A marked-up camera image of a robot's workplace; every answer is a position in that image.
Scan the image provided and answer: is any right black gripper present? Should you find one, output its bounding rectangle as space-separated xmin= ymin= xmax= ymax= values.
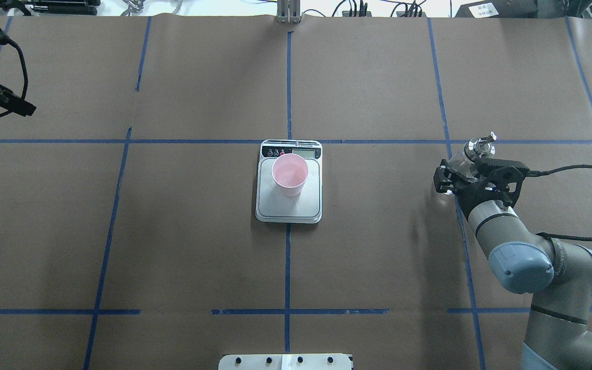
xmin=434 ymin=158 xmax=529 ymax=212

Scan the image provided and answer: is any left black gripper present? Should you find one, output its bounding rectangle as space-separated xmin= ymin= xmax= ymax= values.
xmin=0 ymin=85 xmax=36 ymax=117

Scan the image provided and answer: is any clear glass sauce bottle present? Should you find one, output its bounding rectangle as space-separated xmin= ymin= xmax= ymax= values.
xmin=448 ymin=132 xmax=497 ymax=177

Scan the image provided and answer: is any pink plastic cup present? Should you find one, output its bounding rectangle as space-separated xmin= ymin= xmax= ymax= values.
xmin=271 ymin=154 xmax=309 ymax=197

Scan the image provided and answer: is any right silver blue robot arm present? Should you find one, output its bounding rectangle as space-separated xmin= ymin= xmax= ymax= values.
xmin=434 ymin=158 xmax=592 ymax=369

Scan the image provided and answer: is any white digital kitchen scale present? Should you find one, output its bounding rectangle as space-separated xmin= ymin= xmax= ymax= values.
xmin=255 ymin=140 xmax=323 ymax=224

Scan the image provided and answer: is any black folded tripod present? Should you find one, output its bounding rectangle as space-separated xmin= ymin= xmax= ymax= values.
xmin=0 ymin=1 xmax=101 ymax=16

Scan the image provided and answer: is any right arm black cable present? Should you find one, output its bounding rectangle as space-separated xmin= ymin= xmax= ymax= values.
xmin=525 ymin=164 xmax=592 ymax=242

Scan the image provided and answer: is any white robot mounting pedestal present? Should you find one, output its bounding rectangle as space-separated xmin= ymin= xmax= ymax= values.
xmin=218 ymin=353 xmax=354 ymax=369

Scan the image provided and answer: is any aluminium frame post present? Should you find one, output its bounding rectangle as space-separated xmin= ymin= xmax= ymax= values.
xmin=275 ymin=0 xmax=302 ymax=24

